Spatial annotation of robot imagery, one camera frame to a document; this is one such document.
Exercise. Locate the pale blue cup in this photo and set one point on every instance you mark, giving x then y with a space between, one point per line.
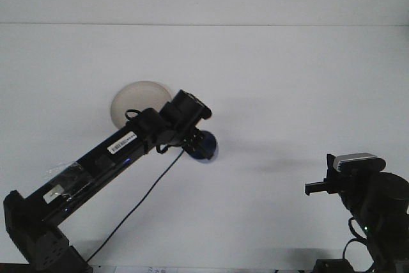
211 143

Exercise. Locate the pale round plate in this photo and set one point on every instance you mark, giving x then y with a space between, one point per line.
140 97

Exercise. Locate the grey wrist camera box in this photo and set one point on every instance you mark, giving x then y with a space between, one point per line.
358 158

